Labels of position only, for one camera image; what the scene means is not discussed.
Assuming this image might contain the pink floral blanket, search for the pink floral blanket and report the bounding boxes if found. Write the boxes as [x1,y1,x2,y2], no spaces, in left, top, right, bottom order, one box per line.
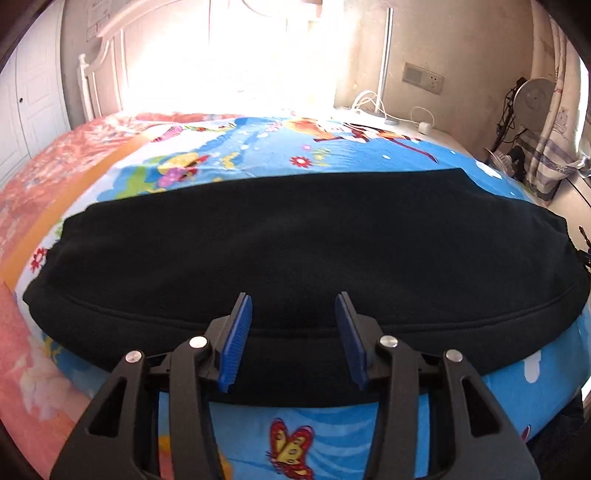
[0,111,245,462]

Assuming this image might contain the striped patterned cloth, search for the striped patterned cloth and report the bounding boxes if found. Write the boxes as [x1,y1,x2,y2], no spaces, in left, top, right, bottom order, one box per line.
[522,0,583,208]

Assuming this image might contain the white cabinet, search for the white cabinet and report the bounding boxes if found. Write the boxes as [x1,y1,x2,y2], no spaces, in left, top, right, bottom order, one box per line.
[549,171,591,222]

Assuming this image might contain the grey electric fan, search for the grey electric fan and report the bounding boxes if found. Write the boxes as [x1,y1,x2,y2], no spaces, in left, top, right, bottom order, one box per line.
[503,76,555,139]

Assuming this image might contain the white headboard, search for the white headboard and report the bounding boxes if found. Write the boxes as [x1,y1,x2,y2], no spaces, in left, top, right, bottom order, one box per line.
[76,0,342,123]

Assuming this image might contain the wall socket plate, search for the wall socket plate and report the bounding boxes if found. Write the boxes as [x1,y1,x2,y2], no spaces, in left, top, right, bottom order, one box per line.
[402,62,445,95]

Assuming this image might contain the blue cartoon printed bedsheet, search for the blue cartoon printed bedsheet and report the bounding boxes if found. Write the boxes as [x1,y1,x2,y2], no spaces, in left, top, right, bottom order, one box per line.
[14,114,591,480]

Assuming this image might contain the silver lamp head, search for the silver lamp head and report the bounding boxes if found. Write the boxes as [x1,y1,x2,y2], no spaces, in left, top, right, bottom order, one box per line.
[484,147,514,172]

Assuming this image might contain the black pants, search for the black pants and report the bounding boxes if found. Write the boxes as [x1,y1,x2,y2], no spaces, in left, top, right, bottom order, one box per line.
[22,167,591,409]

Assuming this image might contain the white vertical pole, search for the white vertical pole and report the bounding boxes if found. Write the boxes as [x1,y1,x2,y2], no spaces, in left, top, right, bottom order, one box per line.
[376,7,402,128]

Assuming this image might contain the white nightstand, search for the white nightstand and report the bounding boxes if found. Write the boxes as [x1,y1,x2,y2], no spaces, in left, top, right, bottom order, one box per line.
[332,106,481,160]

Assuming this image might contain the white cable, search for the white cable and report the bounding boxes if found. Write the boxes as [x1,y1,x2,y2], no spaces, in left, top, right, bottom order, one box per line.
[351,90,437,127]

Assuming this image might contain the white wardrobe door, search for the white wardrobe door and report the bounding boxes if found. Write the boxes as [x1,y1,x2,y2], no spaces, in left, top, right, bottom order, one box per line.
[0,0,70,190]

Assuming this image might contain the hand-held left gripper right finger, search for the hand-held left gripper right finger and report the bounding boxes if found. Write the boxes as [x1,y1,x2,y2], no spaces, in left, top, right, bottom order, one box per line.
[334,292,541,480]

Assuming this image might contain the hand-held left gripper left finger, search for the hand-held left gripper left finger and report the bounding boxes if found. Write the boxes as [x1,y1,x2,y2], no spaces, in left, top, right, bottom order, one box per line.
[50,292,254,480]

